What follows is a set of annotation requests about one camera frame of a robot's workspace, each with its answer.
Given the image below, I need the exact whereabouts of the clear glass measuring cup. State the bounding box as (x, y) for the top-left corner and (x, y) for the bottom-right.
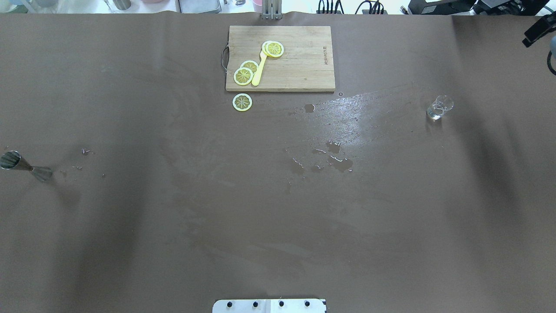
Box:
(426, 95), (454, 121)

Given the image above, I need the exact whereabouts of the steel jigger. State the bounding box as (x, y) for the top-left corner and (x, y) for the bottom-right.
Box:
(0, 150), (53, 182)

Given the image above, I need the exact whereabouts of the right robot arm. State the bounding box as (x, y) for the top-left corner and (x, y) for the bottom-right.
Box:
(546, 36), (556, 76)

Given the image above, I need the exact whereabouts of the pink plastic cup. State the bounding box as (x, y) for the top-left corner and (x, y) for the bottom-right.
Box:
(252, 0), (263, 13)

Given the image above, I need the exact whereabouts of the lemon slice off board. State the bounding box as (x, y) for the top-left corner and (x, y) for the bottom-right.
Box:
(232, 93), (253, 112)

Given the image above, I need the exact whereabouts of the lemon slice top of pair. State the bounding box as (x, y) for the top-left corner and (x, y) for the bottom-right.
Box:
(232, 67), (254, 87)

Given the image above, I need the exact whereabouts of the lemon slice under pair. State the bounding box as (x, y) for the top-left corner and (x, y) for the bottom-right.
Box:
(240, 60), (258, 73)

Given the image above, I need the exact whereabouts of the wooden cutting board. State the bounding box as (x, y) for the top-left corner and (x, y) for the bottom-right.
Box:
(225, 26), (336, 93)

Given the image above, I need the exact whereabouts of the lemon slice on knife blade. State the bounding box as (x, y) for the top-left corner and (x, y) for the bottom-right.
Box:
(261, 41), (285, 58)

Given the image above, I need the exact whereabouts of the steel tray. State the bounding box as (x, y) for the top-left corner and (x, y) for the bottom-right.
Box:
(178, 0), (221, 13)

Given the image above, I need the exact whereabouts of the aluminium frame post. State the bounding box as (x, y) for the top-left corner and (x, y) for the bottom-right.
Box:
(261, 0), (283, 20)

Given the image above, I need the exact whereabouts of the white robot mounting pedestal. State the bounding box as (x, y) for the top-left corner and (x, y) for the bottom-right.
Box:
(212, 298), (327, 313)

